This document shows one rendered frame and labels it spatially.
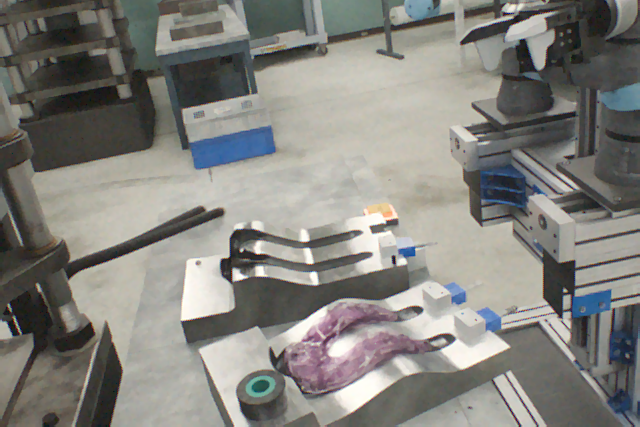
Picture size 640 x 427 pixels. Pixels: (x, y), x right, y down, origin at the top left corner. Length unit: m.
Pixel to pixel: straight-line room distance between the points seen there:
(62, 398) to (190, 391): 0.28
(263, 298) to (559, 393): 1.05
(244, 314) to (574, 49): 0.87
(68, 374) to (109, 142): 3.90
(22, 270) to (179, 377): 0.38
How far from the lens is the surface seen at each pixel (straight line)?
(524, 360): 2.19
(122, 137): 5.27
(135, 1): 7.71
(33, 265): 1.42
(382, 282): 1.39
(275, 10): 7.80
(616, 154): 1.36
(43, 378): 1.53
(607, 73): 1.03
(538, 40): 0.80
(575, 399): 2.08
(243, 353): 1.18
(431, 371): 1.13
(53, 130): 5.32
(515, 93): 1.77
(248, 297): 1.37
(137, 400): 1.34
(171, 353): 1.42
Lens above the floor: 1.62
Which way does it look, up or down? 24 degrees down
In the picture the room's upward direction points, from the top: 9 degrees counter-clockwise
